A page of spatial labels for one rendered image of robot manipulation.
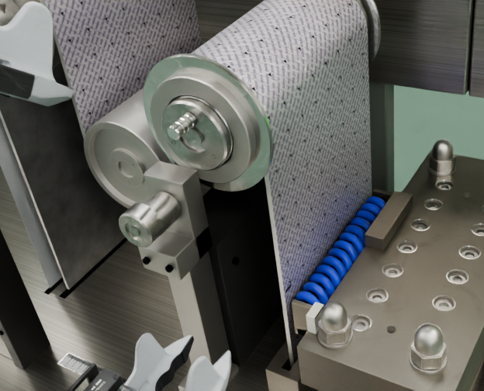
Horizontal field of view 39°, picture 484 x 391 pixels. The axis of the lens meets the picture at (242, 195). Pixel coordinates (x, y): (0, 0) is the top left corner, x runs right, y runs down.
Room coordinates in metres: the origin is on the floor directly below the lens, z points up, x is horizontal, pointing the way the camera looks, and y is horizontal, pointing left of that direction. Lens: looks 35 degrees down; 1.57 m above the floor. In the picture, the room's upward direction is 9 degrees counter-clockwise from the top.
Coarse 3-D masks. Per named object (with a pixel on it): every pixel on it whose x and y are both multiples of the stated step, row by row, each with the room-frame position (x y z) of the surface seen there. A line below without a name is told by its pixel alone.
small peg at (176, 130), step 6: (186, 114) 0.55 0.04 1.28; (180, 120) 0.54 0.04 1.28; (186, 120) 0.54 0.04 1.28; (192, 120) 0.55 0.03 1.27; (168, 126) 0.54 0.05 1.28; (174, 126) 0.53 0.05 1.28; (180, 126) 0.54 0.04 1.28; (186, 126) 0.54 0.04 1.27; (192, 126) 0.55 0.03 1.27; (168, 132) 0.54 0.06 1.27; (174, 132) 0.53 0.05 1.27; (180, 132) 0.53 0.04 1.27; (186, 132) 0.54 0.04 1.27; (174, 138) 0.53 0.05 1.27
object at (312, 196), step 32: (352, 96) 0.69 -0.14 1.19; (320, 128) 0.62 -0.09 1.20; (352, 128) 0.68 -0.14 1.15; (288, 160) 0.57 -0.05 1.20; (320, 160) 0.62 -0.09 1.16; (352, 160) 0.68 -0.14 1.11; (288, 192) 0.56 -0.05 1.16; (320, 192) 0.62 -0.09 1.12; (352, 192) 0.68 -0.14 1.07; (288, 224) 0.56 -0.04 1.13; (320, 224) 0.61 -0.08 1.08; (288, 256) 0.55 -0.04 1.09; (320, 256) 0.61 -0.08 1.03
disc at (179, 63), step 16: (160, 64) 0.60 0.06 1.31; (176, 64) 0.58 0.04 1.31; (192, 64) 0.57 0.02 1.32; (208, 64) 0.56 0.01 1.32; (160, 80) 0.60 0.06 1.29; (224, 80) 0.55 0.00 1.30; (240, 80) 0.54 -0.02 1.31; (144, 96) 0.61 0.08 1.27; (240, 96) 0.54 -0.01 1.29; (256, 112) 0.53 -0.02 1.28; (256, 128) 0.54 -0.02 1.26; (160, 144) 0.61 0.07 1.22; (256, 144) 0.54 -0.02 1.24; (272, 144) 0.53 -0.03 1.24; (256, 160) 0.54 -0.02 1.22; (240, 176) 0.55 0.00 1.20; (256, 176) 0.54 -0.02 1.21
